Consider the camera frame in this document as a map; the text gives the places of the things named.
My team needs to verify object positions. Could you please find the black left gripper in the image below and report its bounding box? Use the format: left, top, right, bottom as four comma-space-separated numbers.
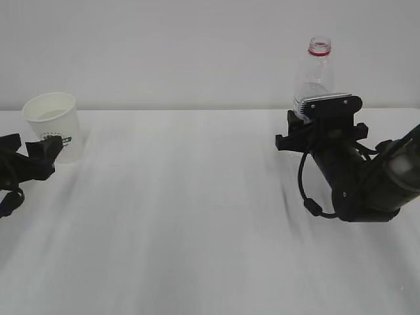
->
0, 133, 63, 190

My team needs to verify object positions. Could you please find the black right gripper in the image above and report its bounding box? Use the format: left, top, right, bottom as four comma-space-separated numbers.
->
275, 94, 368, 158

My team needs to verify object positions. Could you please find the white paper cup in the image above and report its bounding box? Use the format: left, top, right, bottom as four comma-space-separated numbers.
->
22, 92, 83, 164

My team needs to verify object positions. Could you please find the Nongfu Spring water bottle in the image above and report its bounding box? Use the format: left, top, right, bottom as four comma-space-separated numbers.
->
293, 35, 334, 127

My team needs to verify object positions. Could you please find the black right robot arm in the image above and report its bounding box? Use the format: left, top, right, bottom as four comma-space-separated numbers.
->
276, 93, 419, 222

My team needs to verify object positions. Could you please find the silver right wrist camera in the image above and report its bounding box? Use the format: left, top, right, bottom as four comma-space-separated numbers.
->
294, 93, 352, 120

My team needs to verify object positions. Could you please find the black left camera cable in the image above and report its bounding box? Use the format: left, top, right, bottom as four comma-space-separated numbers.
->
0, 157, 26, 219

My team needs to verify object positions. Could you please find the black camera cable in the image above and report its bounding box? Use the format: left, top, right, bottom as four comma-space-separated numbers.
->
0, 157, 26, 219
297, 131, 381, 219

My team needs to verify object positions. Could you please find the black right camera cable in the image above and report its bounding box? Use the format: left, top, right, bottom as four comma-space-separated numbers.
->
297, 131, 381, 219

